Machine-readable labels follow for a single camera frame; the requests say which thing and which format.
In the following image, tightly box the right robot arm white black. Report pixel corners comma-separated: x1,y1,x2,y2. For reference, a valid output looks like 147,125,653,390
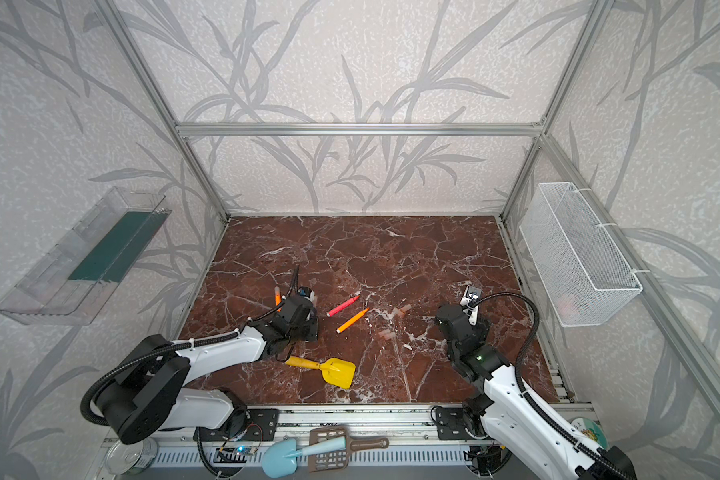
435,286,636,479

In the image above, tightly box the pink highlighter centre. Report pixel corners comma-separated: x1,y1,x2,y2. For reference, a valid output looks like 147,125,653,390
326,294,360,317

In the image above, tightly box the yellow toy shovel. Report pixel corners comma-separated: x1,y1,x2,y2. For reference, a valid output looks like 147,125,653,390
285,356,356,389

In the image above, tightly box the red object in basket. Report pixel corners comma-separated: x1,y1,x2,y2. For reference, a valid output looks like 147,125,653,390
556,295,580,321

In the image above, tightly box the light blue toy shovel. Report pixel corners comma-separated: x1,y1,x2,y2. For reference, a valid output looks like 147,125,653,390
261,436,346,479

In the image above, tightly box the brown toy sieve scoop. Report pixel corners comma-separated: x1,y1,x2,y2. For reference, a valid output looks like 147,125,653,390
307,425,390,473

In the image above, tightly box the small circuit board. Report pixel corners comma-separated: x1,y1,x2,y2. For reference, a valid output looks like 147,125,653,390
213,445,258,465

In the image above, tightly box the clear round container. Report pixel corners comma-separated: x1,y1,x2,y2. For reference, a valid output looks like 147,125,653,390
104,438,159,475

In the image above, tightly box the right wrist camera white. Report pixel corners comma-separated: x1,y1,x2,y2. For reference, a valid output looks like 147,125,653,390
460,285,482,309

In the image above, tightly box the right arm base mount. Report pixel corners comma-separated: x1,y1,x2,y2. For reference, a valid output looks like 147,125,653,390
430,405,487,441

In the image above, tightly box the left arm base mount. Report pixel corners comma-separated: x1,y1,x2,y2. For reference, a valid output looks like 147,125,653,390
219,408,280,442

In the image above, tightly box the white wire mesh basket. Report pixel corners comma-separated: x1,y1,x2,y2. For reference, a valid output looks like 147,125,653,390
520,182,643,328

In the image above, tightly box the clear plastic wall tray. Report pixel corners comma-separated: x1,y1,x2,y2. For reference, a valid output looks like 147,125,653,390
0,187,172,326

